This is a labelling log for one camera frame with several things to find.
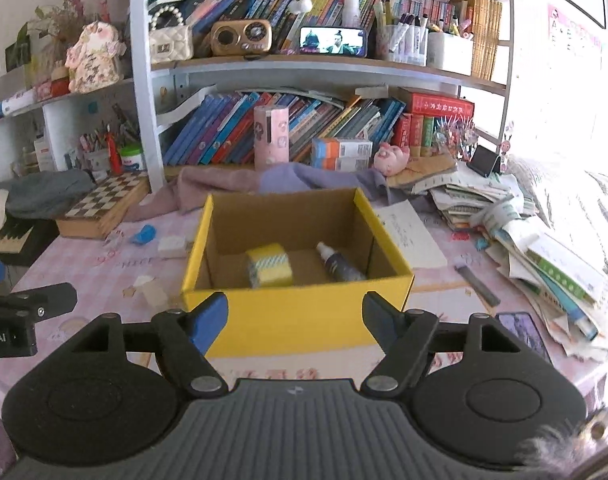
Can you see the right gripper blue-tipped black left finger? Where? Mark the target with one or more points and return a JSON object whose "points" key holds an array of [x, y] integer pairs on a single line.
{"points": [[183, 339]]}

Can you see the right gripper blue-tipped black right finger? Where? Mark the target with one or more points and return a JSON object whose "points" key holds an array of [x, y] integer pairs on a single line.
{"points": [[405, 339]]}

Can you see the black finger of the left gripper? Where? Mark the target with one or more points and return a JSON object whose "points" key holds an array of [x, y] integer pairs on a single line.
{"points": [[39, 304]]}

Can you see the beige eraser block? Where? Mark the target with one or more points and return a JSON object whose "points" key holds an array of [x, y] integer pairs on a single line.
{"points": [[155, 296]]}

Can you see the white spray bottle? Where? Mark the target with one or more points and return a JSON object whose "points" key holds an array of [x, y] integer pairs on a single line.
{"points": [[338, 266]]}

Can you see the white power adapter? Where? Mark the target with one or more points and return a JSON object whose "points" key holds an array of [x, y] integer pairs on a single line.
{"points": [[172, 247]]}

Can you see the blue wrapper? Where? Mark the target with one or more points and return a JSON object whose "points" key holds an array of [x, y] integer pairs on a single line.
{"points": [[144, 236]]}

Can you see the yellow tape roll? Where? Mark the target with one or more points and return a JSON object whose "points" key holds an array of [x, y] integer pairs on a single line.
{"points": [[269, 266]]}

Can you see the black keyboard piano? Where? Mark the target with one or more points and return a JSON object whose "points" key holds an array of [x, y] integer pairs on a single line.
{"points": [[22, 241]]}

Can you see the grey folded clothing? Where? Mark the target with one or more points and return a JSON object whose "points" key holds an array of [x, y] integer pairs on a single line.
{"points": [[46, 195]]}

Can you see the grey metal ruler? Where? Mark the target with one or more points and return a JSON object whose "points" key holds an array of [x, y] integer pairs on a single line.
{"points": [[477, 284]]}

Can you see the clear plastic clip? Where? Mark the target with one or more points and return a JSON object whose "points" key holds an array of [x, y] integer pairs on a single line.
{"points": [[113, 241]]}

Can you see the wooden chess board box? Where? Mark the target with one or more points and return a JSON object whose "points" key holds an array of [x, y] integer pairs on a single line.
{"points": [[101, 210]]}

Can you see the black smartphone on table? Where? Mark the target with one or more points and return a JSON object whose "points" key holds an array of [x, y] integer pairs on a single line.
{"points": [[521, 324]]}

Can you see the yellow cardboard box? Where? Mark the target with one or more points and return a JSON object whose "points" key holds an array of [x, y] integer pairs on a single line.
{"points": [[316, 313]]}

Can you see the pink cloth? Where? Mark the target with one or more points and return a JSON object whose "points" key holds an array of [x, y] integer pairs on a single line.
{"points": [[190, 189]]}

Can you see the red bottle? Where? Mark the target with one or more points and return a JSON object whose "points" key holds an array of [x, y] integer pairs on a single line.
{"points": [[113, 155]]}

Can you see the green lid white jar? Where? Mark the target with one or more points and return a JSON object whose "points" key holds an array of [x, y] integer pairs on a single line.
{"points": [[132, 158]]}

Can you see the pink pig toy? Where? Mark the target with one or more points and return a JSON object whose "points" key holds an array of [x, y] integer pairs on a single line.
{"points": [[390, 159]]}

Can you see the purple cloth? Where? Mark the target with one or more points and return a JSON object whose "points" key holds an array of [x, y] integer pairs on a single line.
{"points": [[295, 177]]}

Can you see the black phone stand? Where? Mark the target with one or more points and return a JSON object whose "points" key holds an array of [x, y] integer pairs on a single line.
{"points": [[484, 162]]}

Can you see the orange white medicine boxes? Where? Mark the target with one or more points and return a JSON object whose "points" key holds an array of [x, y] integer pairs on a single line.
{"points": [[346, 155]]}

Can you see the row of leaning books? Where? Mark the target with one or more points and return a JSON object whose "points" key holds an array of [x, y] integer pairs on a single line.
{"points": [[221, 128]]}

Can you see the pink lucky cat figurine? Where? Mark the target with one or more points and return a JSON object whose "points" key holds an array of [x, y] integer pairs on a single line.
{"points": [[94, 62]]}

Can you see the pink cylindrical device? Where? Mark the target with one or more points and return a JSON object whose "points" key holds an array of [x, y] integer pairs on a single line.
{"points": [[271, 136]]}

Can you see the white shelf unit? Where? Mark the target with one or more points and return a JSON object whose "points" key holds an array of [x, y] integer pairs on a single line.
{"points": [[147, 106]]}

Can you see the white pen holder box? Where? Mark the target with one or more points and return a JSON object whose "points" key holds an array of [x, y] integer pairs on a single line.
{"points": [[449, 52]]}

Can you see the cream quilted handbag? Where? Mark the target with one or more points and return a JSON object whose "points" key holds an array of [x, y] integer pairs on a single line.
{"points": [[171, 43]]}

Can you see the phone playing video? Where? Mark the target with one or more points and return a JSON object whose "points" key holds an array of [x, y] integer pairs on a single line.
{"points": [[337, 41]]}

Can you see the wooden retro radio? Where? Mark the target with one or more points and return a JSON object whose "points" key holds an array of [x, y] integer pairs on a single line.
{"points": [[242, 37]]}

